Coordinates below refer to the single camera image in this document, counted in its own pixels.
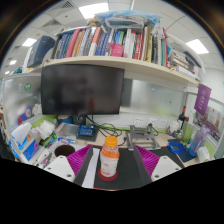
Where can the floral ceramic mug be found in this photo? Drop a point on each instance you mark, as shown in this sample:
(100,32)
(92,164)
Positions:
(65,150)

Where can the small blue box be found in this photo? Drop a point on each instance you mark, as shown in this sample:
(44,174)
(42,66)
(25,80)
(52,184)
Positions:
(86,130)

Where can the purple hanging banner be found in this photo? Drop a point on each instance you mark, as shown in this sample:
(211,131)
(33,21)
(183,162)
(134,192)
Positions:
(202,99)

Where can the blue tissue pack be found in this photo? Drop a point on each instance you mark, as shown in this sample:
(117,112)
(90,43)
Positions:
(30,150)

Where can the dark blue mouse pad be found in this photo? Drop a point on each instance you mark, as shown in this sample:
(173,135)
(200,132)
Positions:
(187,156)

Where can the photo collage on partition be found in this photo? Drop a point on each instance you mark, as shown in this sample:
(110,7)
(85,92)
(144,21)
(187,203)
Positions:
(213,120)

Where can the round green sticker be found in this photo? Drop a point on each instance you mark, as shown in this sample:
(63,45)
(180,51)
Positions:
(27,86)

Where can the white wall sockets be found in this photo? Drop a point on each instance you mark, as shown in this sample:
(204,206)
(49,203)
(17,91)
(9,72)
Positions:
(150,122)

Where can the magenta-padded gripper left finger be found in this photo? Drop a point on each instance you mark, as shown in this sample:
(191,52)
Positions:
(56,166)

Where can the black desk mat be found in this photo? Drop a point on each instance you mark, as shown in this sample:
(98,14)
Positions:
(128,170)

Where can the blue round tin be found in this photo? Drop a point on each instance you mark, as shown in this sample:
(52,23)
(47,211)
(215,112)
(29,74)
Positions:
(65,119)

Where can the grey metal laptop stand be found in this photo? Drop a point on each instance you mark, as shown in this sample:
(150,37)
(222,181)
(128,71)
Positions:
(143,138)

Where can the crumpled white tissue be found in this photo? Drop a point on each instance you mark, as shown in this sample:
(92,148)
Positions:
(203,155)

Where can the clear plastic box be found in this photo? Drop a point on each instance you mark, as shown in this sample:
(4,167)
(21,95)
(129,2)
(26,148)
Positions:
(66,130)

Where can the black computer monitor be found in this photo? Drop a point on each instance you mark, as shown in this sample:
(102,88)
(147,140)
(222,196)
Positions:
(81,88)

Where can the flat round red coaster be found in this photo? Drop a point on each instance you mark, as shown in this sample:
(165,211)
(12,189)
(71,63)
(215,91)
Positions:
(107,178)

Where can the wall shelf with books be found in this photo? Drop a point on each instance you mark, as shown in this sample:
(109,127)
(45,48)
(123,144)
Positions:
(116,61)

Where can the orange-capped drink bottle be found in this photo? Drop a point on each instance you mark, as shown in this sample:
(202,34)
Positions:
(109,158)

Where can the tissue box with white tissue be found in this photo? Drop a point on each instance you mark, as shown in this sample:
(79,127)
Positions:
(20,133)

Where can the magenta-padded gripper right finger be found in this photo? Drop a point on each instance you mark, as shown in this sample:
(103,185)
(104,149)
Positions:
(165,166)

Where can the white plastic jar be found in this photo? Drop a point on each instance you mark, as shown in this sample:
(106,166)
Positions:
(174,127)

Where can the purple translucent water bottle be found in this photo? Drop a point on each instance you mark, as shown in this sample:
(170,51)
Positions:
(198,141)

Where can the white folded paper towels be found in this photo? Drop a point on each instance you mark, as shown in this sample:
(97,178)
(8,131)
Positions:
(46,129)

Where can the dark wine bottle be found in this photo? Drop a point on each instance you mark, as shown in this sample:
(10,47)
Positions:
(182,116)

